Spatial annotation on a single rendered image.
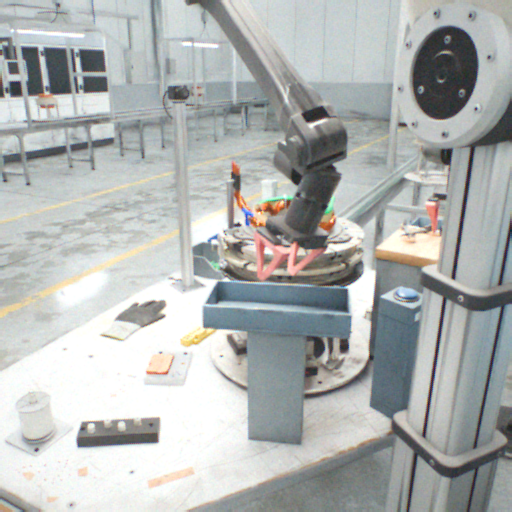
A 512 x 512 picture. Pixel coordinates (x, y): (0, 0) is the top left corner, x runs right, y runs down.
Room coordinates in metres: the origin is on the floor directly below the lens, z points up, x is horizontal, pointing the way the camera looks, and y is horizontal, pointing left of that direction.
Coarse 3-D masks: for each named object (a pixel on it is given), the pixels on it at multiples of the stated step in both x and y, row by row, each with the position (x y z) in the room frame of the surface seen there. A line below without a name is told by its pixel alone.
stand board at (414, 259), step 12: (396, 240) 1.08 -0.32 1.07; (420, 240) 1.08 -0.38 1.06; (432, 240) 1.08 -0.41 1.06; (384, 252) 1.01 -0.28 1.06; (396, 252) 1.00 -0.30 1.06; (408, 252) 1.00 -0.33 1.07; (420, 252) 1.00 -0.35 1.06; (432, 252) 1.00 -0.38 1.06; (420, 264) 0.97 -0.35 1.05; (432, 264) 0.96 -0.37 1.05
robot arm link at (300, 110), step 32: (192, 0) 0.91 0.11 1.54; (224, 0) 0.87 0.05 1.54; (224, 32) 0.89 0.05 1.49; (256, 32) 0.83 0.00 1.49; (256, 64) 0.81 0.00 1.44; (288, 64) 0.80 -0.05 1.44; (288, 96) 0.75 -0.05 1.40; (320, 96) 0.76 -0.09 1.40; (288, 128) 0.74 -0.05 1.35; (320, 128) 0.72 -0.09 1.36
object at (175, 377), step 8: (160, 352) 1.03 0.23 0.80; (168, 352) 1.02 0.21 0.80; (176, 352) 1.02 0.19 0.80; (184, 352) 1.03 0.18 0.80; (192, 352) 1.03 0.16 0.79; (176, 360) 0.99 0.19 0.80; (184, 360) 0.99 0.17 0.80; (176, 368) 0.96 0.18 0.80; (184, 368) 0.96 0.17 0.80; (144, 376) 0.92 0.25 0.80; (152, 376) 0.92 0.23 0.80; (160, 376) 0.93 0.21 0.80; (168, 376) 0.93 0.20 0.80; (176, 376) 0.93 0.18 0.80; (184, 376) 0.93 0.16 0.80; (144, 384) 0.92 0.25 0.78; (152, 384) 0.92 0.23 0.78; (160, 384) 0.92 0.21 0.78; (168, 384) 0.92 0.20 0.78; (176, 384) 0.92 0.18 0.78; (184, 384) 0.92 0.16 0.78
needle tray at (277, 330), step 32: (224, 288) 0.84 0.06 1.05; (256, 288) 0.83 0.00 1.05; (288, 288) 0.82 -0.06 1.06; (320, 288) 0.82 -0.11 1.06; (224, 320) 0.74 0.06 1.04; (256, 320) 0.73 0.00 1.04; (288, 320) 0.72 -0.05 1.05; (320, 320) 0.71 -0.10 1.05; (256, 352) 0.74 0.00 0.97; (288, 352) 0.73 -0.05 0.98; (256, 384) 0.74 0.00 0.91; (288, 384) 0.73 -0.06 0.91; (256, 416) 0.74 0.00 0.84; (288, 416) 0.73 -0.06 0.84
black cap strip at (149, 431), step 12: (96, 420) 0.77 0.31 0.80; (120, 420) 0.77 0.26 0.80; (132, 420) 0.77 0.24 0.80; (144, 420) 0.77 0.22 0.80; (156, 420) 0.77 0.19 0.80; (84, 432) 0.74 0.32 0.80; (96, 432) 0.74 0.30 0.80; (108, 432) 0.74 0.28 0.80; (120, 432) 0.74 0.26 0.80; (132, 432) 0.74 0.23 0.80; (144, 432) 0.74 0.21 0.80; (156, 432) 0.74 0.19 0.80; (84, 444) 0.72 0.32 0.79; (96, 444) 0.73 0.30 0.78; (108, 444) 0.73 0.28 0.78; (120, 444) 0.73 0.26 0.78
